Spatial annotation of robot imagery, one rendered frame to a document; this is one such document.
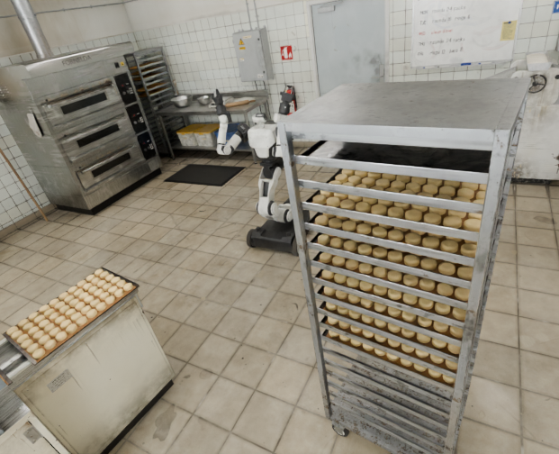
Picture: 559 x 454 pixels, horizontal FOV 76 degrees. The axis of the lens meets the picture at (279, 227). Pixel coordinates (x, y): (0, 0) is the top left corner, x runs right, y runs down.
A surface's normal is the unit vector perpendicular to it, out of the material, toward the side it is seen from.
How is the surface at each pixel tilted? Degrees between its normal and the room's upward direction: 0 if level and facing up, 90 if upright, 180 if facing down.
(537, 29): 90
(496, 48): 90
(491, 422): 0
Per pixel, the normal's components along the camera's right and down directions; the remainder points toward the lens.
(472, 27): -0.46, 0.54
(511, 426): -0.16, -0.83
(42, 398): 0.81, 0.19
